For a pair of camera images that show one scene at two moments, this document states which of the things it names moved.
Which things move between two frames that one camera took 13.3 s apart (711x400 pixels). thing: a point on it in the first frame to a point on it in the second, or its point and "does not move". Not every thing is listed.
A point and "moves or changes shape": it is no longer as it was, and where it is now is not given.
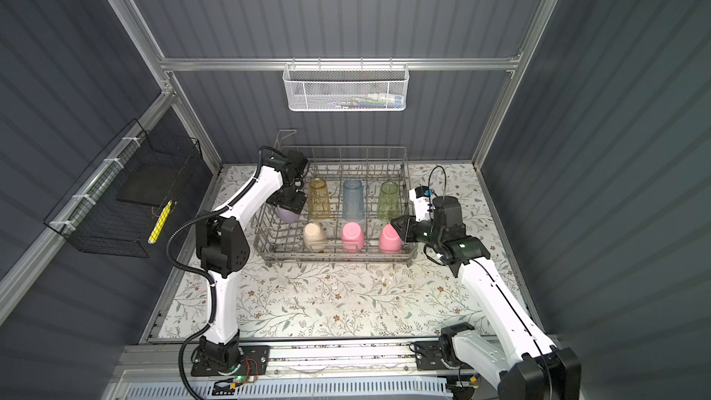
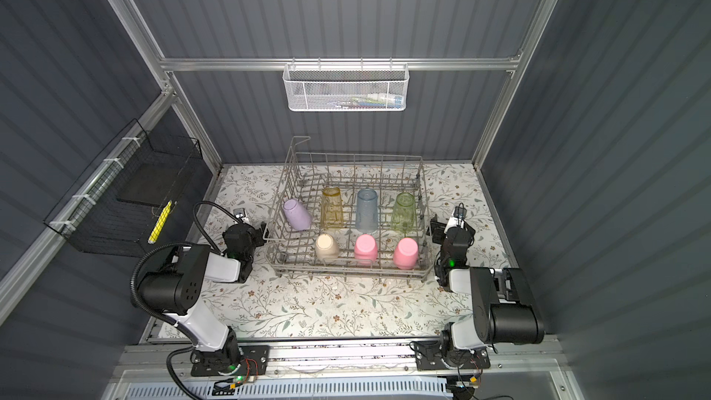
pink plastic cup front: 353,238 to 366,249
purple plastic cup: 287,216 moves or changes shape
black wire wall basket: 117,206 does not move
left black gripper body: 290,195 to 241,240
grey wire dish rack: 355,193 moves or changes shape
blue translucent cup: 353,200 to 367,209
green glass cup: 389,206 moves or changes shape
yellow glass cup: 318,204 to 332,210
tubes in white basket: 373,100 does not move
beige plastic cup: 314,239 to 325,246
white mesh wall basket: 345,86 does not move
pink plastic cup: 390,241 to 405,253
